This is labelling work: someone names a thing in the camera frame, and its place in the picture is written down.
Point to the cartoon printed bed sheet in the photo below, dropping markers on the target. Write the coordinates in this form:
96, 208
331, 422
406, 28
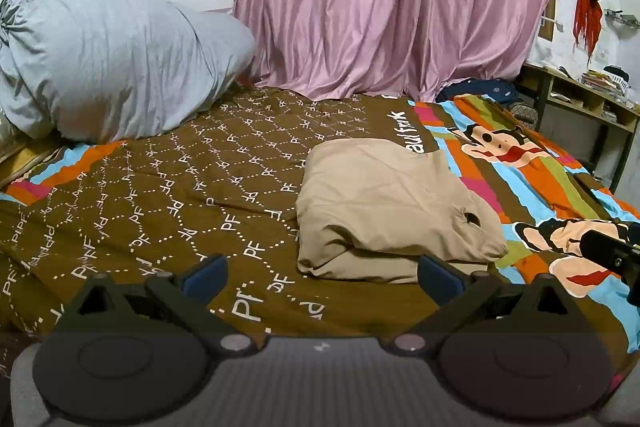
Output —
175, 187

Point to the wooden window frame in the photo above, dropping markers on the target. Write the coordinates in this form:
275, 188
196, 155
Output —
549, 17

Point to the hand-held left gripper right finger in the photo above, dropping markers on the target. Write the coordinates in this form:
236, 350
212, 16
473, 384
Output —
440, 277

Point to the red hanging cloth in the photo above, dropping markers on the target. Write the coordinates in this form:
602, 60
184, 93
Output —
586, 14

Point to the checkered brown bag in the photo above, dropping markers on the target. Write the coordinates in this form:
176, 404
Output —
525, 114

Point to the beige hooded jacket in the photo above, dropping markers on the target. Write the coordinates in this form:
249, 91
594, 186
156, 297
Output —
390, 207

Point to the wooden shelf desk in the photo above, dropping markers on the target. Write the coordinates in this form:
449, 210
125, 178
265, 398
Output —
575, 107

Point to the white plastic basket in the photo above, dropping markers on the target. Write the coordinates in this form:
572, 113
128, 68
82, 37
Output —
617, 77

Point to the grey bedding bundle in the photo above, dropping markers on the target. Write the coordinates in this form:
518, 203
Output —
115, 62

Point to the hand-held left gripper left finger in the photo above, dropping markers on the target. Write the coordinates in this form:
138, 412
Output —
206, 276

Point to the pile of books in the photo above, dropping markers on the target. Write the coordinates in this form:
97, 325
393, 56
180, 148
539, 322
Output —
597, 81

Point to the dark blue backpack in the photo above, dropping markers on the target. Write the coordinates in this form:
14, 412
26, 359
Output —
480, 89

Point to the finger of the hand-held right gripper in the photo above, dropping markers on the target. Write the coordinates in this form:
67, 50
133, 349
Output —
607, 252

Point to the metal wall rack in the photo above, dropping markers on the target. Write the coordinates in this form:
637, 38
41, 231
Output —
622, 18

